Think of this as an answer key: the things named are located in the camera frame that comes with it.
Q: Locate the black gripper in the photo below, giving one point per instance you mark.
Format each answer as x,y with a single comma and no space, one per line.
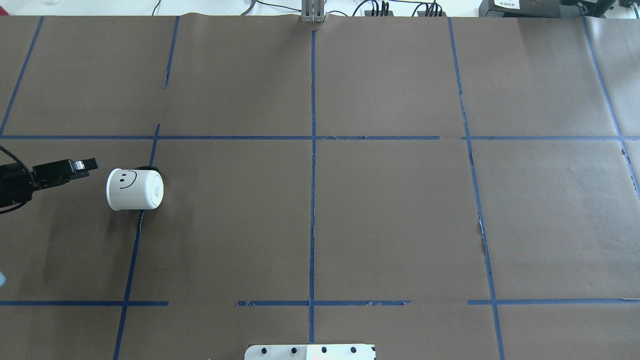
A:
51,172

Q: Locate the white smiley face mug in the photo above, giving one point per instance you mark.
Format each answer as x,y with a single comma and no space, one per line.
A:
141,188

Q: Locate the black power strip left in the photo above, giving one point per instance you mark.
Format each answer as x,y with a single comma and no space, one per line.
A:
377,9

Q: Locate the black power strip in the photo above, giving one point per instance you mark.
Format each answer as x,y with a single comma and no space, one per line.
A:
430,9
377,9

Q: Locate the brown paper table cover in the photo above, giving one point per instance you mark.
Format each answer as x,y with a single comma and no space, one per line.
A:
317,187

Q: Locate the black power strip right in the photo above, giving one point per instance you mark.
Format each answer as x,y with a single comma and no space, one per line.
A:
430,9

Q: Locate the blue tape strip lengthwise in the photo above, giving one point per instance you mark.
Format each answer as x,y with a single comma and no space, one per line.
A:
476,192

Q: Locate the blue tape strip crosswise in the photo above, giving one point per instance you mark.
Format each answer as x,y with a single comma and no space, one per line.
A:
553,301

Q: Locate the black box with label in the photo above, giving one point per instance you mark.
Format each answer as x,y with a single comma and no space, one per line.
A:
552,9

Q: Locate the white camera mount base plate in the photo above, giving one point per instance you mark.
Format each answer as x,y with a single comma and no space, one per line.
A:
335,351

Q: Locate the grey aluminium frame post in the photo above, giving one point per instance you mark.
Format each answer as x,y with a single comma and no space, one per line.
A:
313,11

